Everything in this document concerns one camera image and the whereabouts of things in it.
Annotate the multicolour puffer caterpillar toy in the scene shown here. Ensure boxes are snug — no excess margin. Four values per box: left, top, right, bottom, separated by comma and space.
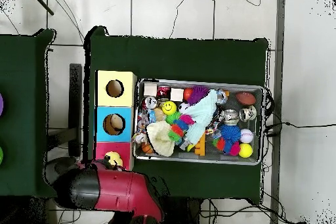
167, 114, 196, 141

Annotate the cream yellow cloth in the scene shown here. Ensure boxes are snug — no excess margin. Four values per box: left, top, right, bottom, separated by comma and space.
146, 120, 176, 157

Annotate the mint green cloth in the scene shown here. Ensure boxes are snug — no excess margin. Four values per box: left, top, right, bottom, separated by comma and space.
183, 89, 219, 145

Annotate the yellow plush duck toy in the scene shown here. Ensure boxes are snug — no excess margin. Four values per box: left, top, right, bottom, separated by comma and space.
104, 150, 124, 169

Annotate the metal mesh bin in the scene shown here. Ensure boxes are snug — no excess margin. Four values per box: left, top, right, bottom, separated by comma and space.
132, 78, 264, 166

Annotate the yellow smiley ball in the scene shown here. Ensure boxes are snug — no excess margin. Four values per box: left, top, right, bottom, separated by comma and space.
161, 101, 177, 116

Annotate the green spiky ball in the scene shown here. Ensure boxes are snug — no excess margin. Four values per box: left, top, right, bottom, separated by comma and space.
165, 111, 182, 125

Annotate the plain wooden cube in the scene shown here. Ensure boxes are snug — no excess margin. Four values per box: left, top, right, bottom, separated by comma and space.
144, 82, 159, 97
171, 88, 185, 102

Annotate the purple spiky ball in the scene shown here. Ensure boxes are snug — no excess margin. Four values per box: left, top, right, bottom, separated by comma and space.
187, 85, 210, 105

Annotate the dark green table cloth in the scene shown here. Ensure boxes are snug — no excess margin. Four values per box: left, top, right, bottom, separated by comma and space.
82, 26, 270, 200

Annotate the blue puffer ball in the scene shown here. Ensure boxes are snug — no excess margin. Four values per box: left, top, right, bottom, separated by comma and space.
219, 123, 242, 154

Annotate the white baseball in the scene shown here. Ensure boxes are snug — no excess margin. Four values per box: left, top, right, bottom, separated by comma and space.
240, 129, 255, 144

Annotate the black upright panel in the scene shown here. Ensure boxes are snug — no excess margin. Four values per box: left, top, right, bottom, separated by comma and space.
68, 63, 83, 156

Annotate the grey floor stand base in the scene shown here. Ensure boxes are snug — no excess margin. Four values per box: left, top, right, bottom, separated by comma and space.
43, 156, 79, 184

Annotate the green cloth side table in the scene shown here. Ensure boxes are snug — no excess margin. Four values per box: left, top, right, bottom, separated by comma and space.
0, 28, 60, 198

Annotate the dark slanted rod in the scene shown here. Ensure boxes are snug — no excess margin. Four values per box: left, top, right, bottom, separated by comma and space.
26, 0, 55, 17

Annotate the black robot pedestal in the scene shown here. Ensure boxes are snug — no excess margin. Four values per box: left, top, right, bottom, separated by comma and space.
162, 196, 203, 224

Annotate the thin black floor cable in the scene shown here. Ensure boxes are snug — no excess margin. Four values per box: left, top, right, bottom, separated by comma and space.
169, 0, 192, 39

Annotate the black floor power cable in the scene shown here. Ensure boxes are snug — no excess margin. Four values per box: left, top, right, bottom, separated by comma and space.
264, 121, 336, 130

